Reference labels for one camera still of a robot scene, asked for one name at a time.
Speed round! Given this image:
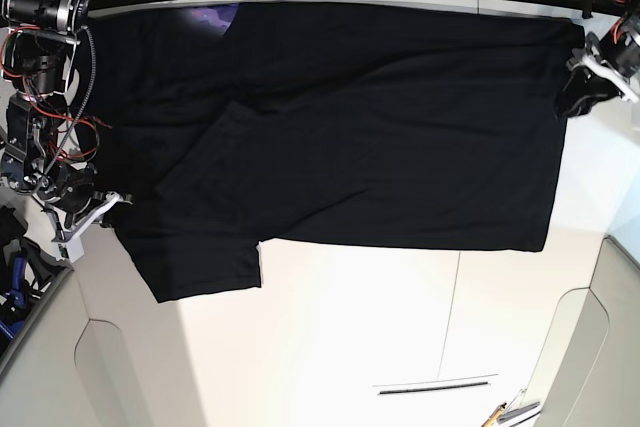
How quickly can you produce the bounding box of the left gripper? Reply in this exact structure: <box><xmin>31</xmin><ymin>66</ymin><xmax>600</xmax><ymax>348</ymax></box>
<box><xmin>567</xmin><ymin>31</ymin><xmax>639</xmax><ymax>102</ymax></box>

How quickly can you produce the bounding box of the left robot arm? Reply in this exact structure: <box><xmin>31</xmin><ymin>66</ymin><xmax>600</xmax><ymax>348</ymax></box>
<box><xmin>566</xmin><ymin>0</ymin><xmax>639</xmax><ymax>110</ymax></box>

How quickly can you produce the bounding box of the grey plastic tray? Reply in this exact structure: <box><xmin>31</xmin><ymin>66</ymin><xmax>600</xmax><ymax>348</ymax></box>
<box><xmin>522</xmin><ymin>237</ymin><xmax>639</xmax><ymax>426</ymax></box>

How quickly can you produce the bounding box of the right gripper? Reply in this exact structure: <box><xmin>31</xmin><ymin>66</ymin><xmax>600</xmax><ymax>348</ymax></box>
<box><xmin>37</xmin><ymin>162</ymin><xmax>133</xmax><ymax>242</ymax></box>

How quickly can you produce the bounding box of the black ruler strip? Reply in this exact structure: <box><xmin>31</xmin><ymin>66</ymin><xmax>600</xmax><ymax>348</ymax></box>
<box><xmin>378</xmin><ymin>381</ymin><xmax>491</xmax><ymax>396</ymax></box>

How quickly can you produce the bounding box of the yellow black pen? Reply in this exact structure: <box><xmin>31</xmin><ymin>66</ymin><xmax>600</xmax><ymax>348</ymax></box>
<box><xmin>482</xmin><ymin>403</ymin><xmax>507</xmax><ymax>427</ymax></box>

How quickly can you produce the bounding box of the black T-shirt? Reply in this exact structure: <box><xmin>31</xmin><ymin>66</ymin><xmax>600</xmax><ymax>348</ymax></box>
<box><xmin>87</xmin><ymin>3</ymin><xmax>585</xmax><ymax>302</ymax></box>

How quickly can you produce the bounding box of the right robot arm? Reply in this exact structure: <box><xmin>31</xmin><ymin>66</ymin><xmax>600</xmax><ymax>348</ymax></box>
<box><xmin>1</xmin><ymin>0</ymin><xmax>128</xmax><ymax>247</ymax></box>

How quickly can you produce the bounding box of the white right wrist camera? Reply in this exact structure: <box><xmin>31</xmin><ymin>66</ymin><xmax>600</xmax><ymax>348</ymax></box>
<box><xmin>51</xmin><ymin>239</ymin><xmax>84</xmax><ymax>263</ymax></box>

